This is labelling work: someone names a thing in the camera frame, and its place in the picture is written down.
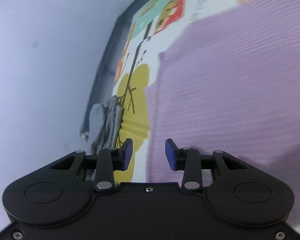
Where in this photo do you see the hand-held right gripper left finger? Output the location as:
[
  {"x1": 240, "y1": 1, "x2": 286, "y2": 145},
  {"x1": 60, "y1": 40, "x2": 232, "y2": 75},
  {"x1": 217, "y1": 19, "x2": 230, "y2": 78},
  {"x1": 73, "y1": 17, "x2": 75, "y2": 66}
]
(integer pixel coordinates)
[{"x1": 50, "y1": 138, "x2": 134, "y2": 193}]

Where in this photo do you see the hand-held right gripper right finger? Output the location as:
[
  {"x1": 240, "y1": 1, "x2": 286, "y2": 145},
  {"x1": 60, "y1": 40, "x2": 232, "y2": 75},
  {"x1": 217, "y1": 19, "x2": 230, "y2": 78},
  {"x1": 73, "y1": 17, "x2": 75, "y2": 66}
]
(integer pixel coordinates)
[{"x1": 165, "y1": 138, "x2": 248, "y2": 193}]

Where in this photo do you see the purple striped t-shirt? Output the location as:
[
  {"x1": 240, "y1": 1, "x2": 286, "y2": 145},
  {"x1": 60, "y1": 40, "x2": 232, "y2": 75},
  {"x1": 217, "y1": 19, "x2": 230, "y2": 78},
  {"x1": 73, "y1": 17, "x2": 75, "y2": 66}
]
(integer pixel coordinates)
[{"x1": 144, "y1": 0, "x2": 300, "y2": 183}]

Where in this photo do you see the grey cloth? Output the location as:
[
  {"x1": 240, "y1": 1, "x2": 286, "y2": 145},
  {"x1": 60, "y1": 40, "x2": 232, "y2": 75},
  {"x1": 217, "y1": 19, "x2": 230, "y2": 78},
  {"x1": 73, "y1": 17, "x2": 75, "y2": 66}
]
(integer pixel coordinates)
[{"x1": 86, "y1": 95, "x2": 125, "y2": 155}]

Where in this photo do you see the cartoon giraffe play mat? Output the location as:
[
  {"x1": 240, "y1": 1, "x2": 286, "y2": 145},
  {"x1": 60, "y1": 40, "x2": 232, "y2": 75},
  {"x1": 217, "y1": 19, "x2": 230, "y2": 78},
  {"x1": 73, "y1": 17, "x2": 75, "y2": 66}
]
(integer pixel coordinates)
[{"x1": 112, "y1": 0, "x2": 300, "y2": 233}]

